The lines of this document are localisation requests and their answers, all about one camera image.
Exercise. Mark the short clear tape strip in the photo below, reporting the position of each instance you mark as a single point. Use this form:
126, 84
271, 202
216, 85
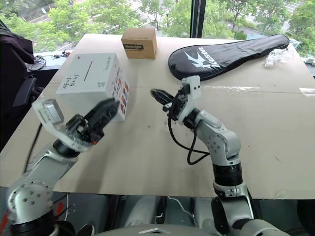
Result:
307, 91

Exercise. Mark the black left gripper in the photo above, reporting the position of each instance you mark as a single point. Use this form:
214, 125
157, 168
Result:
83, 130

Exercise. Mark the grey robot torso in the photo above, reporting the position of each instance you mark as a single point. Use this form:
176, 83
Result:
172, 229

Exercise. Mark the bunch of keys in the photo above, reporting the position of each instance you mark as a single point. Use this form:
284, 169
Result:
61, 54

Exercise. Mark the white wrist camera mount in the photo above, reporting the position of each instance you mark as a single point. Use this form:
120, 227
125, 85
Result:
46, 115
194, 86

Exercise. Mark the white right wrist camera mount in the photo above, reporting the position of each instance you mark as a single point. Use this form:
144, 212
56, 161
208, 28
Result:
194, 86

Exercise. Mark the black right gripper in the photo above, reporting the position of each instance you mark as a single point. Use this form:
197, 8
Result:
178, 103

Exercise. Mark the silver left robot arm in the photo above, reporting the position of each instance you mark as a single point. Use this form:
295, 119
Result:
40, 170

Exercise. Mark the black office chair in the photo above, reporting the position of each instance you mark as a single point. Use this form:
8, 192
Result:
14, 64

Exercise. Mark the crumpled clear plastic wrap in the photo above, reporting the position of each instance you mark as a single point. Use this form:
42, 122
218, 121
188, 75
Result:
278, 57

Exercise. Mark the black racket cover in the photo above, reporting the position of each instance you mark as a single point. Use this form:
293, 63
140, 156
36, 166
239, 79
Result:
221, 56

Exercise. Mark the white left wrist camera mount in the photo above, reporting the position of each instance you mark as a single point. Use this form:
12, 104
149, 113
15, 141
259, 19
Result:
46, 115

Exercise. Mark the long clear tape strip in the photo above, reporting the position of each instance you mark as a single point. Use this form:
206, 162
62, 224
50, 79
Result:
231, 88

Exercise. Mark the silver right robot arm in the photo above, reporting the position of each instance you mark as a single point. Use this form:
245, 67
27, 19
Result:
221, 137

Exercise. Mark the white box with slot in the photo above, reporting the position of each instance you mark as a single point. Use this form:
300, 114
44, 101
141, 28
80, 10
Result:
86, 73

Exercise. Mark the green and white object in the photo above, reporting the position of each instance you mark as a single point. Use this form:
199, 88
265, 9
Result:
310, 61

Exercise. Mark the brown cardboard box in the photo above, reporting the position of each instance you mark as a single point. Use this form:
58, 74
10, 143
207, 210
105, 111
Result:
139, 39

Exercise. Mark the dark window frame post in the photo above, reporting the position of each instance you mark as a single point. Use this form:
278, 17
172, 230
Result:
197, 17

